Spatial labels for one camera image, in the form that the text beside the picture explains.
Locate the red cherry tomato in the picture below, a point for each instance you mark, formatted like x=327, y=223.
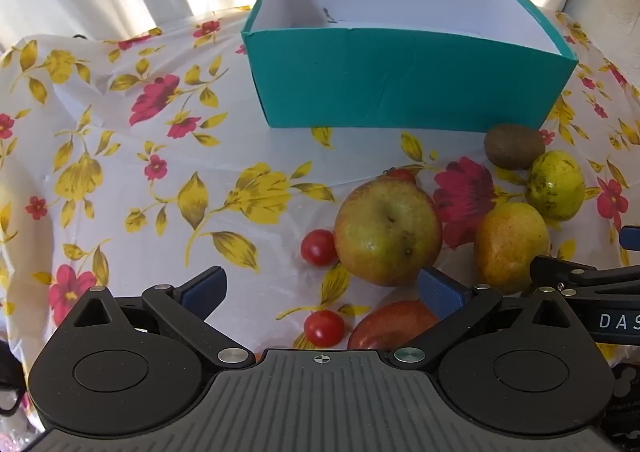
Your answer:
x=318, y=247
x=324, y=328

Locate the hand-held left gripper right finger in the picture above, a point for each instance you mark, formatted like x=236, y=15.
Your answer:
x=442, y=294

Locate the brown kiwi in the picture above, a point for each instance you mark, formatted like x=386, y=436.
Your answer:
x=515, y=146

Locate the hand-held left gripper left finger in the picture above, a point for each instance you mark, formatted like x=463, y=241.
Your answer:
x=205, y=291

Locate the teal cardboard box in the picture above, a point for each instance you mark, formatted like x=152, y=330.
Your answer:
x=400, y=77

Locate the orange-red cherry tomato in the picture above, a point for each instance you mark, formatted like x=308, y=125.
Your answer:
x=402, y=176

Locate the green guava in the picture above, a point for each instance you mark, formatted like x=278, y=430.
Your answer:
x=555, y=184

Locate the floral tablecloth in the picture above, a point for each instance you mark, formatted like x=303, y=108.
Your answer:
x=150, y=212

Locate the large green-red apple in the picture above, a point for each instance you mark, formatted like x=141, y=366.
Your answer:
x=387, y=232

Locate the yellow-orange mango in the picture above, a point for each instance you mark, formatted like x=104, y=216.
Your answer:
x=510, y=242

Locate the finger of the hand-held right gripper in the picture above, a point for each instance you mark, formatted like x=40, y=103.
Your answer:
x=575, y=272
x=631, y=238

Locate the black object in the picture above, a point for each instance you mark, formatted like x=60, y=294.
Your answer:
x=9, y=372

